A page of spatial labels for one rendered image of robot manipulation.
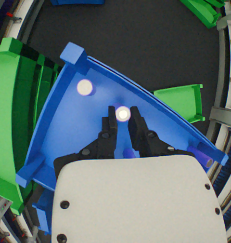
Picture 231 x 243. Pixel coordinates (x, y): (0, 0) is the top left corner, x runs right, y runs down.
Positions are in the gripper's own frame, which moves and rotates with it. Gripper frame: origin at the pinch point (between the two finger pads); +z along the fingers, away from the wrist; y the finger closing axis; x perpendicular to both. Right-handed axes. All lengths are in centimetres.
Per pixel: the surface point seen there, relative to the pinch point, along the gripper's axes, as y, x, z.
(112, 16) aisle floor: 1, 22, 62
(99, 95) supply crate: -2.7, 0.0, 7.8
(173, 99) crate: 35, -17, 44
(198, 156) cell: 14.8, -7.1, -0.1
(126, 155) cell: 1.5, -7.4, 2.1
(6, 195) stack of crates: -24.5, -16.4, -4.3
